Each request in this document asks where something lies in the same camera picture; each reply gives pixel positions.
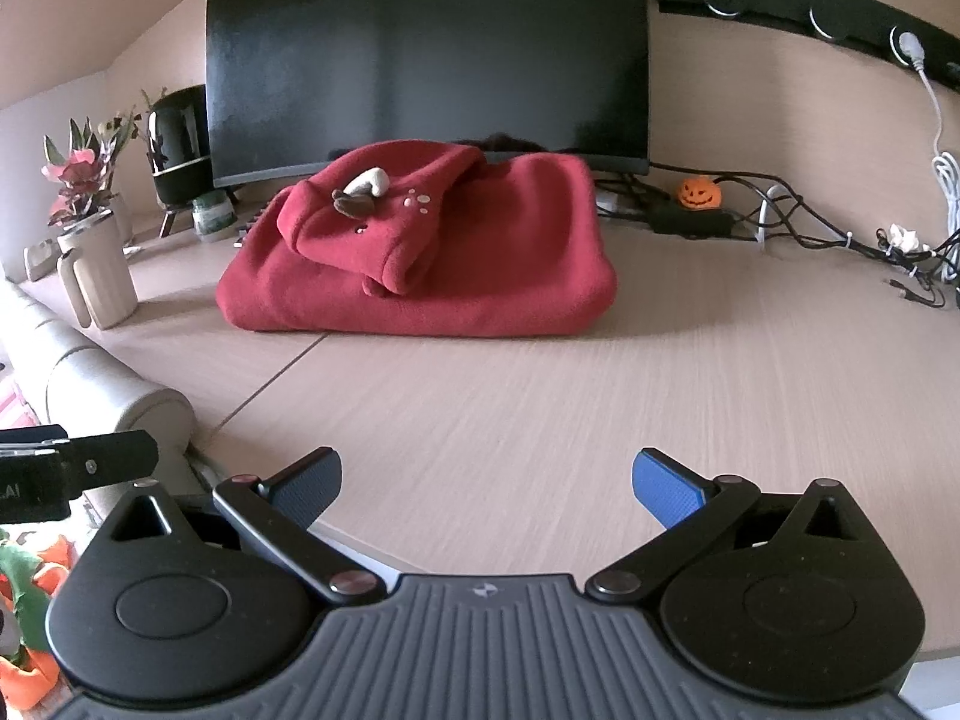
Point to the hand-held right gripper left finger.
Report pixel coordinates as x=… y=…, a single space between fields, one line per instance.
x=309 y=491

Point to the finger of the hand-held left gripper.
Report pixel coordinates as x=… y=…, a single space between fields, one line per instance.
x=112 y=457

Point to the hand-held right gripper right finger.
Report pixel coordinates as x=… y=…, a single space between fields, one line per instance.
x=666 y=491

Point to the red hoodie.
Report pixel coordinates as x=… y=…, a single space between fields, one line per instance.
x=510 y=255

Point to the orange and green toy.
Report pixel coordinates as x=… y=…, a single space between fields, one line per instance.
x=26 y=577

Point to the beige ceramic mug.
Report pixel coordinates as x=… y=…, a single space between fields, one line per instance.
x=101 y=277

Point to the green glass jar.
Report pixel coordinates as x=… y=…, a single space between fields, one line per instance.
x=212 y=219

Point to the black desk power strip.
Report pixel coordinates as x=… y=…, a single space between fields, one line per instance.
x=694 y=223

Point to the pink leaf plant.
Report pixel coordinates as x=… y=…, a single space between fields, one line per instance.
x=75 y=172

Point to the orange pumpkin figure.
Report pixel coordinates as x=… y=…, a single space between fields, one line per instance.
x=699 y=193

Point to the black round speaker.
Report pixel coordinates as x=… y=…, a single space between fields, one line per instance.
x=180 y=150

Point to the dried flower stems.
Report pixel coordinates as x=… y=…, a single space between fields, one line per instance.
x=135 y=127

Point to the white crumpled paper flower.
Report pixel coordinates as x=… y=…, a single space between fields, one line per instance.
x=904 y=237

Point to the black computer monitor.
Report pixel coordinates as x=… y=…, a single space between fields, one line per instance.
x=420 y=52

